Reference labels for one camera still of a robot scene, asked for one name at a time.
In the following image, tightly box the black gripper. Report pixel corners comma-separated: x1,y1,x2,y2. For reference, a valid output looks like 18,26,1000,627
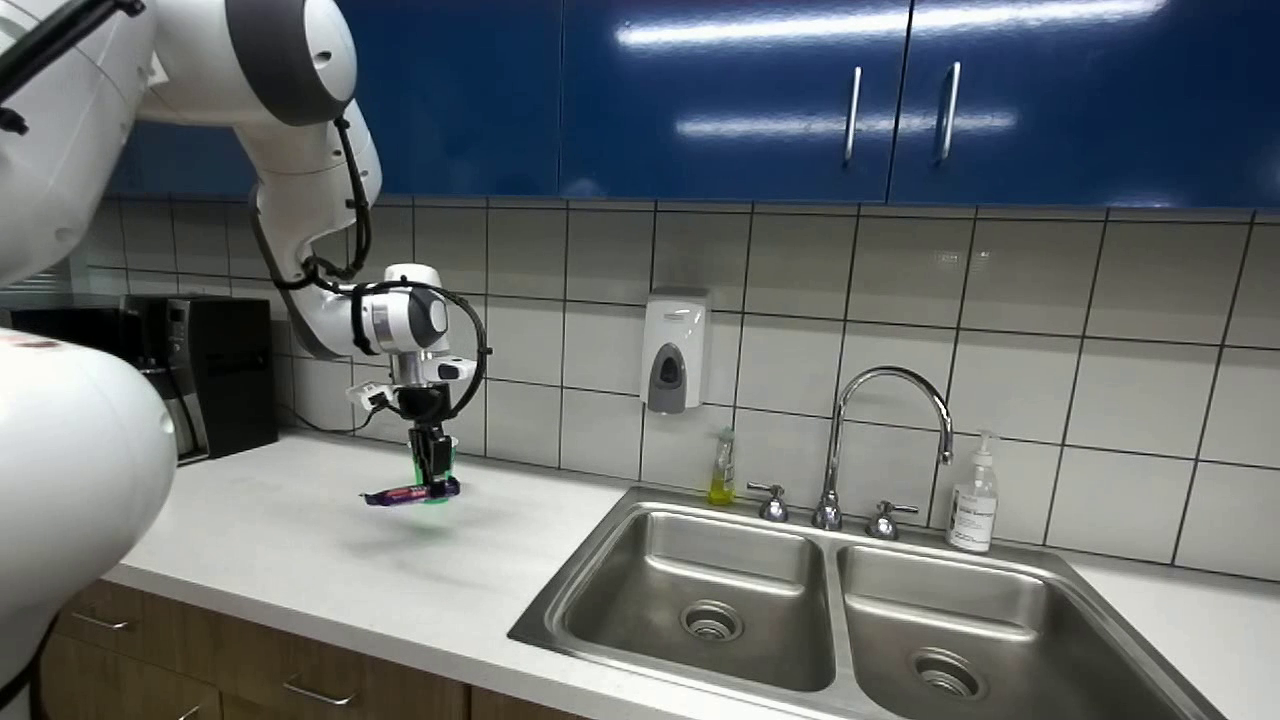
397,378,465,502

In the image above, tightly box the purple protein snack bar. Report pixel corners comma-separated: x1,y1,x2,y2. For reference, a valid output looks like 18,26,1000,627
360,474,467,513

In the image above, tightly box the steel sink drain strainer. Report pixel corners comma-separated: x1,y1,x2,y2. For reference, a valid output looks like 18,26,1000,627
679,596,743,648
909,648,987,703

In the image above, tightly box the stainless steel double sink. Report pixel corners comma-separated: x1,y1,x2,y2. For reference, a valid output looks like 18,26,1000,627
506,482,1229,720

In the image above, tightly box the green plastic cup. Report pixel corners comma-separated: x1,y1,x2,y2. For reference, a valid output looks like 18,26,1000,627
405,433,467,509

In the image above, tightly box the black coffee maker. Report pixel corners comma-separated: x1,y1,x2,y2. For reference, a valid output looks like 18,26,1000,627
9,290,282,466

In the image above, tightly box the wooden drawer front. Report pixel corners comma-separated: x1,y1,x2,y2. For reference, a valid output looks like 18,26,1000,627
180,601,471,720
60,576,190,676

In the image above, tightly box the yellow-green dish soap bottle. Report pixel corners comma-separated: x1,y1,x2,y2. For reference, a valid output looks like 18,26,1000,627
704,425,743,513

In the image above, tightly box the blue cabinet door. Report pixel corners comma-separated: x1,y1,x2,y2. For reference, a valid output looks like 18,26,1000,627
888,0,1280,216
330,0,572,205
564,0,917,208

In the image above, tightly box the chrome gooseneck faucet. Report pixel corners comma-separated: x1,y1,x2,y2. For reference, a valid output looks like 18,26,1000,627
808,360,960,537

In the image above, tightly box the clear pump soap bottle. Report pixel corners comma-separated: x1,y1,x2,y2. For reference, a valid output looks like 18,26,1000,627
945,428,1003,560

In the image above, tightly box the wrist camera on white mount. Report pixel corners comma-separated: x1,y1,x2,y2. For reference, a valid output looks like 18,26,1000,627
346,347,481,415

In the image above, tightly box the white wall soap dispenser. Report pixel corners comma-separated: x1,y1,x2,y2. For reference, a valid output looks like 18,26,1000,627
636,290,713,415

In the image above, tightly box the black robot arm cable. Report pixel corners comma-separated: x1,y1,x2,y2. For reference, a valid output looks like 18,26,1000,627
248,100,496,418

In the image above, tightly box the chrome faucet handle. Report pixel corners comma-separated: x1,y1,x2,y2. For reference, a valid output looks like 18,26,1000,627
743,481,794,522
861,497,924,545

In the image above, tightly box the silver cabinet door handle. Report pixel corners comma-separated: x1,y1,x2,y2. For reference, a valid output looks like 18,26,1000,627
841,62,866,169
935,56,967,169

